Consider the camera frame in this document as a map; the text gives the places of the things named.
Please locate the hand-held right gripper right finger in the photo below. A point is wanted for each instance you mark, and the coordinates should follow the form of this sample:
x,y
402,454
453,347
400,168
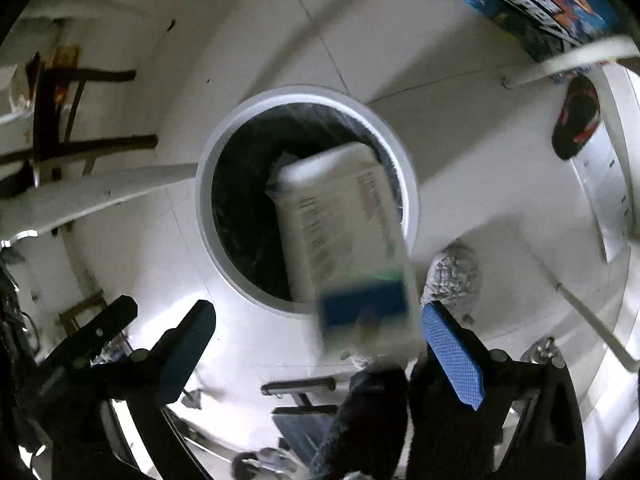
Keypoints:
x,y
452,355

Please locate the white carton with blue label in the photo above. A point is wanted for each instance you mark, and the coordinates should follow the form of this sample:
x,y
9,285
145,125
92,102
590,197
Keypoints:
x,y
345,240

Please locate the white round trash bin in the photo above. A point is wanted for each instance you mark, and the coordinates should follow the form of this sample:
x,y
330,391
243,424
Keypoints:
x,y
307,200

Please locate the white bar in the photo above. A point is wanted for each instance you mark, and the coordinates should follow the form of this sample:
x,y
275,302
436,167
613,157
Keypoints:
x,y
100,192

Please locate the black bin liner bag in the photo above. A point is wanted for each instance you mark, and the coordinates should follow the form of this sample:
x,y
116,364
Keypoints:
x,y
245,200

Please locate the person's dark fuzzy pants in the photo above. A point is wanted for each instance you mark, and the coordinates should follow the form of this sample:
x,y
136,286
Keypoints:
x,y
372,415

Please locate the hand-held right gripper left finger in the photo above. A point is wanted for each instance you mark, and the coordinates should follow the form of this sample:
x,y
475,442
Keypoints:
x,y
184,355

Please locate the small wooden stool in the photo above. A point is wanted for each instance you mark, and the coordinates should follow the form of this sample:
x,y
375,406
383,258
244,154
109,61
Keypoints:
x,y
82,312

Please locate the black slipper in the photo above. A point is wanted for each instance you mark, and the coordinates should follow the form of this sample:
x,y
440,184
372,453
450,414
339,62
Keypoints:
x,y
576,120

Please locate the white curved tube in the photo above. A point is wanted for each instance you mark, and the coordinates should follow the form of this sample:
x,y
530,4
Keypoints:
x,y
575,60

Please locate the dark wooden chair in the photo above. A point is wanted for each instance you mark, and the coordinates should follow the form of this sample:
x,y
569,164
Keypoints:
x,y
60,120

